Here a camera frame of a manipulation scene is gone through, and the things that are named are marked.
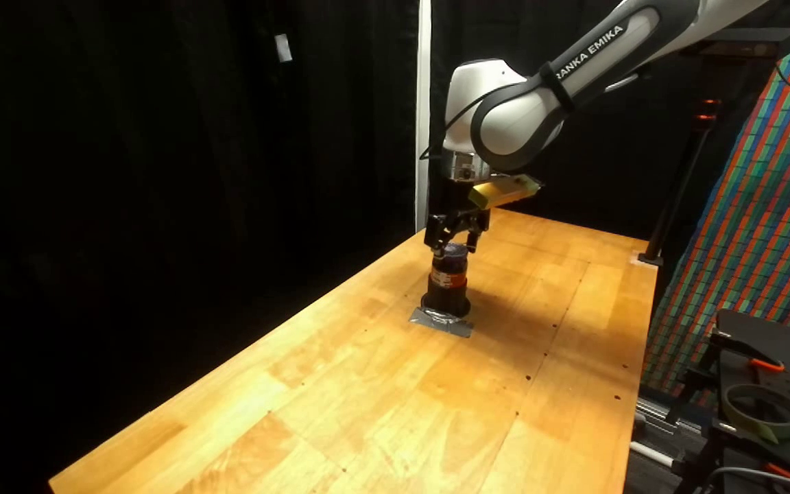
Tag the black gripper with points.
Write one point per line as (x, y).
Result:
(469, 210)

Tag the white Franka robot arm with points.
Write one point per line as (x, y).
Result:
(523, 99)

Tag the dark cup with orange band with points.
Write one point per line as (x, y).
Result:
(445, 279)

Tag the white vertical pole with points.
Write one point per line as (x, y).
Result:
(425, 112)

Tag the black tripod pole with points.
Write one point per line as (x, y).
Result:
(685, 175)

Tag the white tag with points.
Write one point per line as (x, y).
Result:
(283, 47)

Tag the colourful striped panel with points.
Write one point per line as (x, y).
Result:
(761, 228)

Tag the black curtain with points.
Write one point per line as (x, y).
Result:
(139, 139)

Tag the black orange bar clamp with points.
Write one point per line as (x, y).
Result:
(768, 365)

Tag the tape roll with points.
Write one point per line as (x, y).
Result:
(761, 407)

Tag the grey aluminium rail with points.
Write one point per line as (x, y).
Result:
(672, 426)

